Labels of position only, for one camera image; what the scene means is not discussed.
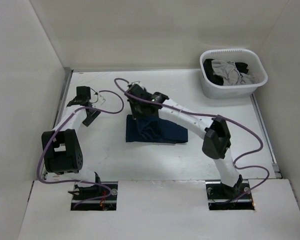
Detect dark blue denim trousers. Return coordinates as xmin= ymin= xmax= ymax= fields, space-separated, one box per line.
xmin=125 ymin=114 xmax=189 ymax=144

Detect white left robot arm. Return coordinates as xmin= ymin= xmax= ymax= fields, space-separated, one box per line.
xmin=41 ymin=86 xmax=102 ymax=200

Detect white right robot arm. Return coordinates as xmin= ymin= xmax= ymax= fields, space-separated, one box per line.
xmin=125 ymin=83 xmax=243 ymax=199

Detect black garment in basket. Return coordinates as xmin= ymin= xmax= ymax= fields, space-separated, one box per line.
xmin=203 ymin=58 xmax=249 ymax=86

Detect white plastic laundry basket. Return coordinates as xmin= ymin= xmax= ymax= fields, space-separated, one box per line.
xmin=199 ymin=48 xmax=268 ymax=99

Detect grey garment in basket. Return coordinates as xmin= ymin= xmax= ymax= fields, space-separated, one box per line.
xmin=212 ymin=59 xmax=258 ymax=86

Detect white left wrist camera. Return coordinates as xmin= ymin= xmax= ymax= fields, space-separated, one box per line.
xmin=93 ymin=92 xmax=106 ymax=106

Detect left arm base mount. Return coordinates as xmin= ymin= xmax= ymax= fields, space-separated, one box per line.
xmin=68 ymin=182 xmax=119 ymax=212

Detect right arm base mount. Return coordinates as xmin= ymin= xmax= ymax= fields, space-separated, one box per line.
xmin=205 ymin=180 xmax=255 ymax=211

